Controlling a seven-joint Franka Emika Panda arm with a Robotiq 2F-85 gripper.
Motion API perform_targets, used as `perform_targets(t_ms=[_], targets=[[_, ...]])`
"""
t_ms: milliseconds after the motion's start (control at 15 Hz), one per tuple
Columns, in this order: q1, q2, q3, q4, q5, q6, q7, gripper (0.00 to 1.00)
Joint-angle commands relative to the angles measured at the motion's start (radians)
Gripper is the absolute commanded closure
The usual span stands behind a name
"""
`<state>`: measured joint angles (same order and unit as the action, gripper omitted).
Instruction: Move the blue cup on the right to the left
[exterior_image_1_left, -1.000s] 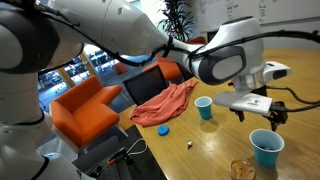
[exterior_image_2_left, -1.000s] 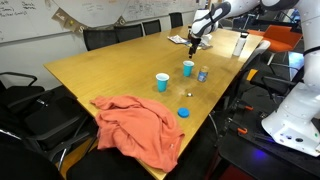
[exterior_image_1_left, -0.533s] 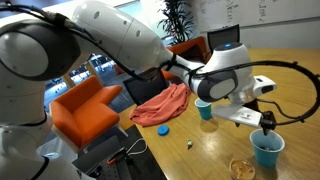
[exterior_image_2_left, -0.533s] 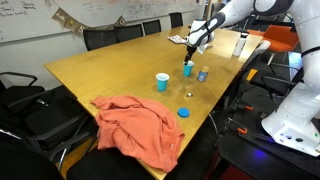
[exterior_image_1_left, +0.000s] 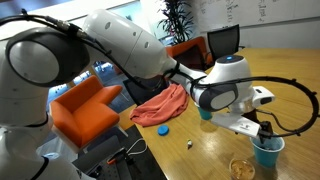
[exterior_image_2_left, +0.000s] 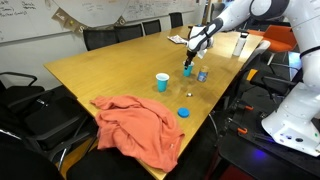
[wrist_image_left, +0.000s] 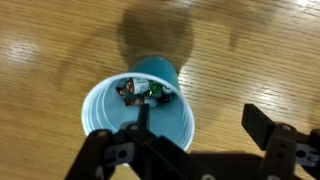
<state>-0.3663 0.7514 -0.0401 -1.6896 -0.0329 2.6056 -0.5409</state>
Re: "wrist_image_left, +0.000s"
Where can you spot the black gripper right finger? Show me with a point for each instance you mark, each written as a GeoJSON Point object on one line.
{"type": "Point", "coordinates": [280, 150]}

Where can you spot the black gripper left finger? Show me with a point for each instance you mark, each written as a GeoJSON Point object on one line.
{"type": "Point", "coordinates": [143, 150]}

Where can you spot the blue plastic cup with candies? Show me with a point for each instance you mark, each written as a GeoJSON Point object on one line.
{"type": "Point", "coordinates": [106, 113]}

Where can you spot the brown and white wrapped candy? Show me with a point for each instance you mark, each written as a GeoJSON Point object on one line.
{"type": "Point", "coordinates": [135, 100]}

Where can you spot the green wrapped candy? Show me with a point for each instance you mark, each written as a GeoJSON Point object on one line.
{"type": "Point", "coordinates": [155, 88]}

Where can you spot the small white wrapped candy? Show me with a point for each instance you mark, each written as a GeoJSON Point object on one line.
{"type": "Point", "coordinates": [167, 89]}

